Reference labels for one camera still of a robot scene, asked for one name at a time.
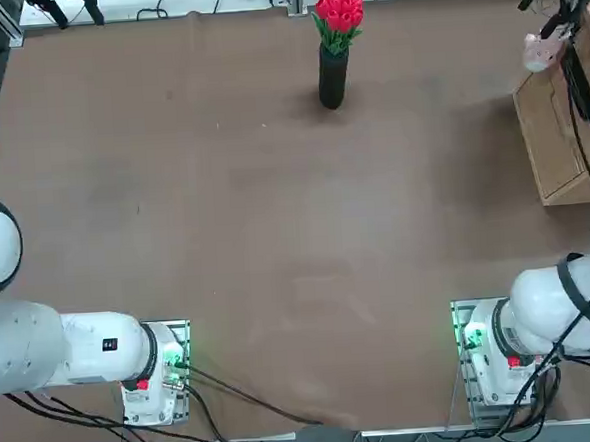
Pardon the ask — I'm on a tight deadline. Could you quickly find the red tulip bouquet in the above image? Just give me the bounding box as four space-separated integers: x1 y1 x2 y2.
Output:
310 0 369 59

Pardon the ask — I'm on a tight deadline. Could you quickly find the black cylindrical vase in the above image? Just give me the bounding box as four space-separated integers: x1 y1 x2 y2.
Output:
315 41 353 111

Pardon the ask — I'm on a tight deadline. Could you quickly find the pink plush doll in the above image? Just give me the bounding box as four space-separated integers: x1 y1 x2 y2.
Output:
521 30 569 75

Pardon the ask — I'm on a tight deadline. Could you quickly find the black metal handle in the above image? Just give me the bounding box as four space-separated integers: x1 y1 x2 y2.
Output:
559 36 590 125

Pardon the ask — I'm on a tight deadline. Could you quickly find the aluminium frame profile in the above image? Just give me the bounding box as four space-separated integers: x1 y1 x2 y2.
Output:
0 0 27 50

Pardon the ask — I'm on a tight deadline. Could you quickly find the black cable bundle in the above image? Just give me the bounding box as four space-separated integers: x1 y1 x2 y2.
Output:
180 354 324 434
3 377 244 442
492 250 590 438

